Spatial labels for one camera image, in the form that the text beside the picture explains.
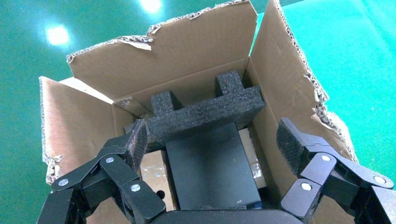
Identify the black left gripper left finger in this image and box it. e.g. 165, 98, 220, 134
51, 119, 166, 224

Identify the black foam insert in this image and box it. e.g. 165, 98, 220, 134
123, 70, 267, 153

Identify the large open torn carton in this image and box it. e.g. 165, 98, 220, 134
39, 0, 360, 224

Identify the black flat rectangular panel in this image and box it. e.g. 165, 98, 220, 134
164, 122, 263, 211

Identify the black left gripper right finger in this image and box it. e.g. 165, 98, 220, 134
276, 117, 394, 223

